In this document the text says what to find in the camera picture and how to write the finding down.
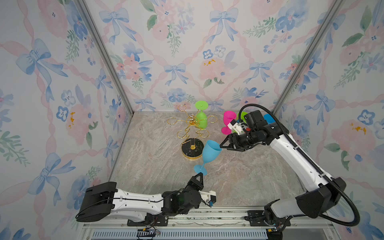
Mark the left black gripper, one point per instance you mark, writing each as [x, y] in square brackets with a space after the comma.
[192, 182]

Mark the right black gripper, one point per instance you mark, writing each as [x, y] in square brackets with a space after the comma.
[230, 138]

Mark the blue wine glass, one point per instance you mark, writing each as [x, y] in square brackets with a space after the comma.
[210, 152]
[269, 119]

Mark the pink wine glass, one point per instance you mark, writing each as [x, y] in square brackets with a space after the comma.
[227, 118]

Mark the green wine glass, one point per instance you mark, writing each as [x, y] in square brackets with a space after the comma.
[241, 115]
[201, 117]

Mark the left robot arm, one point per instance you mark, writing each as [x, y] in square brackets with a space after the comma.
[107, 200]

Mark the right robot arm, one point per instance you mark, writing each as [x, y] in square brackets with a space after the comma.
[323, 191]

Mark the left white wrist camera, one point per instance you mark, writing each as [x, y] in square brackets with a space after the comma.
[208, 198]

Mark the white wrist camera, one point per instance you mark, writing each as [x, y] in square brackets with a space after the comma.
[236, 127]
[208, 198]

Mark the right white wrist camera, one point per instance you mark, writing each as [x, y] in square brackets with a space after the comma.
[236, 127]

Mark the gold wire glass rack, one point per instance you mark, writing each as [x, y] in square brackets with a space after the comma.
[192, 136]

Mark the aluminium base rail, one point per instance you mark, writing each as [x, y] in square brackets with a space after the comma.
[217, 223]

